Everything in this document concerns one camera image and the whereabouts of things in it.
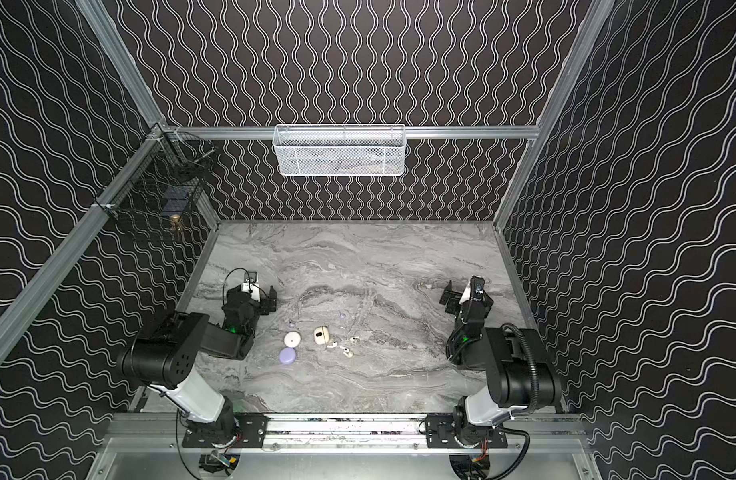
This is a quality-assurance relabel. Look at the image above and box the white round earbud case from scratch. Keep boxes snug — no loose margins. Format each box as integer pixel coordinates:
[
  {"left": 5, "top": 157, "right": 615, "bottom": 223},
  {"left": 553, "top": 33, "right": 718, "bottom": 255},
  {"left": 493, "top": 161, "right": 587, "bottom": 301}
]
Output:
[{"left": 284, "top": 331, "right": 302, "bottom": 349}]

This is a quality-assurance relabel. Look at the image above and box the white wire mesh basket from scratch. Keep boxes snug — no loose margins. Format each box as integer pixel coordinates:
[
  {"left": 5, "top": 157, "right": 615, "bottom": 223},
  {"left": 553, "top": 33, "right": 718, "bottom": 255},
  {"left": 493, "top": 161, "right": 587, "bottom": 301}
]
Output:
[{"left": 272, "top": 124, "right": 407, "bottom": 177}]

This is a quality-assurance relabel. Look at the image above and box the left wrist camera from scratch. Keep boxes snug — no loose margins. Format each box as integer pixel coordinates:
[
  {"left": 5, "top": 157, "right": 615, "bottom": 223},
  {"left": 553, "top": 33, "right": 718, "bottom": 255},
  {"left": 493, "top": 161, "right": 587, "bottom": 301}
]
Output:
[{"left": 241, "top": 271, "right": 262, "bottom": 302}]

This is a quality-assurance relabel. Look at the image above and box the cream earbud charging case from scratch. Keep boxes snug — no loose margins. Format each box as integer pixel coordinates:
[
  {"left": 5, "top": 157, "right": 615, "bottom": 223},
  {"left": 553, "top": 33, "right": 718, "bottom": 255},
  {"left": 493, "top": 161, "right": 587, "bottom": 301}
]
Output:
[{"left": 313, "top": 326, "right": 331, "bottom": 345}]

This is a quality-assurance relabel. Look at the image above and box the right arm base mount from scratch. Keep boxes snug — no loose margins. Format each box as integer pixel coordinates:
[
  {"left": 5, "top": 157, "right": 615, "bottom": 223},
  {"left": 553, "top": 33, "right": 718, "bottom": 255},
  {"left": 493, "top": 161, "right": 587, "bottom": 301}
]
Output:
[{"left": 420, "top": 413, "right": 508, "bottom": 449}]

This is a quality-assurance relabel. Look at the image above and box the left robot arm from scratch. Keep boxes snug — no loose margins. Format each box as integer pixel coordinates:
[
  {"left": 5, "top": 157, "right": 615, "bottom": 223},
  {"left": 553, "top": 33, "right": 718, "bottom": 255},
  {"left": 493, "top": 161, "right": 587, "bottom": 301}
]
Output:
[{"left": 118, "top": 282, "right": 278, "bottom": 450}]

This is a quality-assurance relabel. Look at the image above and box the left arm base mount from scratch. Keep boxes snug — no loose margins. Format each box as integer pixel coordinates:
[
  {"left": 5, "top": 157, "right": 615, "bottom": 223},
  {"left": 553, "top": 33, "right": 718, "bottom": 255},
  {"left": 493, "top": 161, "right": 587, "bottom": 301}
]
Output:
[{"left": 181, "top": 413, "right": 269, "bottom": 449}]

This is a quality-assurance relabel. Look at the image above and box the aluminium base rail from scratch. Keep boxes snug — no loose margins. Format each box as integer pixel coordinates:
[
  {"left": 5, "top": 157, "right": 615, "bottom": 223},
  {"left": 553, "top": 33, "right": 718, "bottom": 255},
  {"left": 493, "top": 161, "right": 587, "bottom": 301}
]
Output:
[{"left": 102, "top": 411, "right": 591, "bottom": 455}]

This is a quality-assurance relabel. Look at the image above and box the purple round earbud case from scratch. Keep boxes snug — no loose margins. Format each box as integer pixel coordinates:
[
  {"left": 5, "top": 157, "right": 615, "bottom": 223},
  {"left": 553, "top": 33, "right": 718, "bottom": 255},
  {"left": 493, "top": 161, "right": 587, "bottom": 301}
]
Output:
[{"left": 279, "top": 347, "right": 297, "bottom": 365}]

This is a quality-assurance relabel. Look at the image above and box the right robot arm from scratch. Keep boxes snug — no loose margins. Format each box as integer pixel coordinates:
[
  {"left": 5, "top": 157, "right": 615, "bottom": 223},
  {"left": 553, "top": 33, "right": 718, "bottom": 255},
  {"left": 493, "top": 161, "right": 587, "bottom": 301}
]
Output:
[{"left": 425, "top": 276, "right": 562, "bottom": 448}]

